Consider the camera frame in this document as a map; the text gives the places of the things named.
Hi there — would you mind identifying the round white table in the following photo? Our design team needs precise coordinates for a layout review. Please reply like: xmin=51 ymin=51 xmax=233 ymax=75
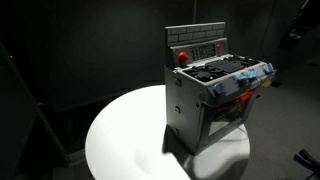
xmin=85 ymin=85 xmax=250 ymax=180

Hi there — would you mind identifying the grey toy stove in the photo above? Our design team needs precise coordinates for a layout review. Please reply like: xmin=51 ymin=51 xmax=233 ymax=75
xmin=165 ymin=22 xmax=276 ymax=155

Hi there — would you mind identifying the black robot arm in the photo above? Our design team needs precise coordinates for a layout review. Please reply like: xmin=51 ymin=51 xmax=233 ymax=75
xmin=279 ymin=0 xmax=320 ymax=51

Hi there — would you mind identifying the black object bottom right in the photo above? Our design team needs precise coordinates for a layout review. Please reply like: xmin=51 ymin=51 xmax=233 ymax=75
xmin=293 ymin=149 xmax=320 ymax=177

